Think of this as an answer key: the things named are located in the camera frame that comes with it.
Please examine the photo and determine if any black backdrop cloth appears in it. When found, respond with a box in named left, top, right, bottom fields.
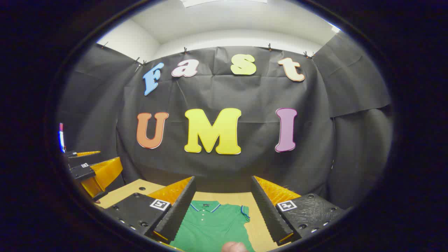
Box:
left=58, top=31, right=392, bottom=210

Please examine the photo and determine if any green T-shirt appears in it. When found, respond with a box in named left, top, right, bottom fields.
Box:
left=170, top=200, right=255, bottom=252

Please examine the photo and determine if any row of black backdrop clips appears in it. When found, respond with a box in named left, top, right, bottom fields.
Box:
left=101, top=41, right=316, bottom=68

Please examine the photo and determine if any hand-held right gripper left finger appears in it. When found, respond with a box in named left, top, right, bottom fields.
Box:
left=104, top=176, right=197, bottom=245

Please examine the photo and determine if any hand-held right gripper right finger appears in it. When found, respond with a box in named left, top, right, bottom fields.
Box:
left=251, top=176, right=347, bottom=246

